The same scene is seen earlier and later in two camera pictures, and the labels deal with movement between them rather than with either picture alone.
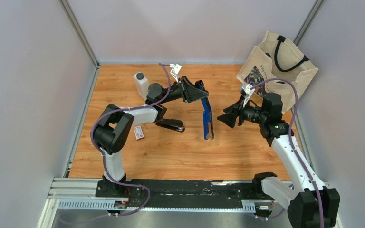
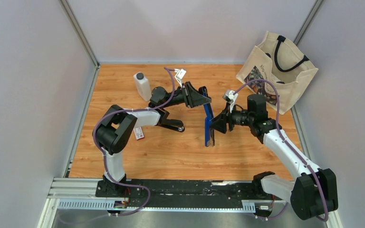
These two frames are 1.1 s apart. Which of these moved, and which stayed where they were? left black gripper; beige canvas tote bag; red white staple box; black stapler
Moved: left black gripper
Stayed: black stapler; red white staple box; beige canvas tote bag
